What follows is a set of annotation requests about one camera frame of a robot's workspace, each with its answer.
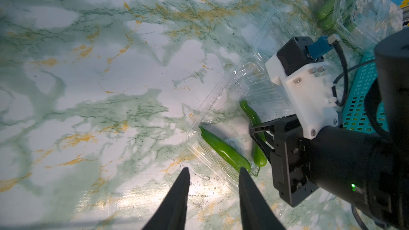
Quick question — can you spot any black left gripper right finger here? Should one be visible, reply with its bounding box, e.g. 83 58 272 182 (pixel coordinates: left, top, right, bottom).
239 167 285 230

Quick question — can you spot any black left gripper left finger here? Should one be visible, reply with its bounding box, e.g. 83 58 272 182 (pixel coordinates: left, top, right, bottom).
143 167 190 230

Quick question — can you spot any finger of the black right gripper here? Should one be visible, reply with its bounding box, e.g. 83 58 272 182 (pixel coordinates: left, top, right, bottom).
249 118 281 163

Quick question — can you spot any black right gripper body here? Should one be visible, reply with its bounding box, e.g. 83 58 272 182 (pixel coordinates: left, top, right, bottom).
269 115 318 207

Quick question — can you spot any curved green pepper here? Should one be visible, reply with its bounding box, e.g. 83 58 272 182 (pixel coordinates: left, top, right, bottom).
239 99 268 168

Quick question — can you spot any long green pepper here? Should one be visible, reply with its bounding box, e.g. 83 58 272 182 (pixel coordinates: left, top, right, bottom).
199 126 251 172

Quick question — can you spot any clear clamshell container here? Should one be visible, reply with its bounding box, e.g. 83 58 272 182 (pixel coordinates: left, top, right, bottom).
183 10 320 193
311 0 403 56

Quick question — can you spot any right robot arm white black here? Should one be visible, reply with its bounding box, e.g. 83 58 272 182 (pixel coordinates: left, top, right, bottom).
249 30 409 230

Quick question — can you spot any teal plastic basket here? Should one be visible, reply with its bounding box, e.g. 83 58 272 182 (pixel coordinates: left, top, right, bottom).
341 54 389 134

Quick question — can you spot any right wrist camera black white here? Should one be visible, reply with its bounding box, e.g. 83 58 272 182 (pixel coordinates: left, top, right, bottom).
265 35 340 139

